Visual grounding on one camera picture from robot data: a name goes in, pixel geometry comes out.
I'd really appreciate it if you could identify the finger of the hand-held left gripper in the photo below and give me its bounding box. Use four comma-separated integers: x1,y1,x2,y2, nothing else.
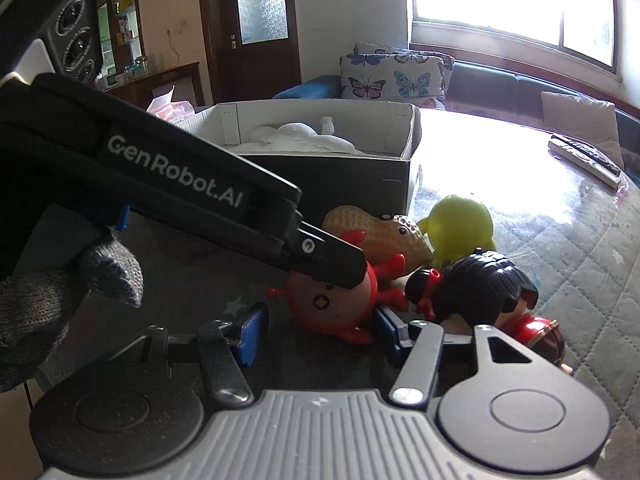
272,199,370,289

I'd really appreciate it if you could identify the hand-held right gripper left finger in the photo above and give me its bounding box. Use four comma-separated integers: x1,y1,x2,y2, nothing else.
102,302,271,409

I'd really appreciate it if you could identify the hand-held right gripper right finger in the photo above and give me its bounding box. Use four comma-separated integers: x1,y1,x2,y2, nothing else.
372,305,552,409

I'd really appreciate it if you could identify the red round crab toy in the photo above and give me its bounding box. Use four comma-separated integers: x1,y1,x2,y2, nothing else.
266,230,408,345

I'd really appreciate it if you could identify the tan peanut toy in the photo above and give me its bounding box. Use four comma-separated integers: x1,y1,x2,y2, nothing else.
322,205,435,267

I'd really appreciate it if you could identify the white-lined cardboard box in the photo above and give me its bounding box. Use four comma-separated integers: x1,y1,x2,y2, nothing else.
187,100,424,221

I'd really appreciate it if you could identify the black-haired doll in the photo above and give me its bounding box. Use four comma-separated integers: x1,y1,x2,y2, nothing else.
404,250,574,376

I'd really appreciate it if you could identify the green ogre toy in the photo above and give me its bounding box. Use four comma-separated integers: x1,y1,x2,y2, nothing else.
417,194,497,271

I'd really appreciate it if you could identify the grey quilted desktop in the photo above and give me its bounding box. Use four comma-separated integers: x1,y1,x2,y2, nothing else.
0,105,640,480

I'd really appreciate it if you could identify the person's left hand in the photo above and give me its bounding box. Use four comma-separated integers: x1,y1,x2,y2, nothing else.
0,227,144,394

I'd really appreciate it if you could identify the pink tissue packet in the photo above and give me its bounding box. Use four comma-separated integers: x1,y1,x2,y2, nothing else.
146,85,196,124

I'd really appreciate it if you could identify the wooden sideboard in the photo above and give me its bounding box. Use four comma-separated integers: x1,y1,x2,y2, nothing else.
105,62,206,111

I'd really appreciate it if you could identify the dark wooden door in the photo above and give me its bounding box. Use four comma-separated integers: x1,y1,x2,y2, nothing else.
196,0,302,106

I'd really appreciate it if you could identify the white plush toy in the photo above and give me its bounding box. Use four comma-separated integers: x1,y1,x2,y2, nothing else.
247,116,369,156

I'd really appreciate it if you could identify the wooden display cabinet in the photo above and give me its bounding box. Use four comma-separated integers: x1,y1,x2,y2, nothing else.
97,0,151,88

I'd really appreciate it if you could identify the butterfly print pillow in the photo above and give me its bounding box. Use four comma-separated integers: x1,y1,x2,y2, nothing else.
340,52,446,104
352,41,457,96

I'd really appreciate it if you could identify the blue sofa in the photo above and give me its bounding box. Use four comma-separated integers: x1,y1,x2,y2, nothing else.
272,59,640,161

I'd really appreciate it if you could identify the grey remote control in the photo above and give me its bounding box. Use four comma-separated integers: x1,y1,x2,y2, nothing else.
548,137,622,190

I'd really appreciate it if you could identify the black remote control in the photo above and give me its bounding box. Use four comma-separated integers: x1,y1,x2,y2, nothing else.
554,133,623,177

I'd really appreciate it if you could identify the grey cushion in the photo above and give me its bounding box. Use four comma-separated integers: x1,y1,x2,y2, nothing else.
540,91,626,171

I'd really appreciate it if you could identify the window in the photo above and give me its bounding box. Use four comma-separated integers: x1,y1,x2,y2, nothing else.
405,0,622,74

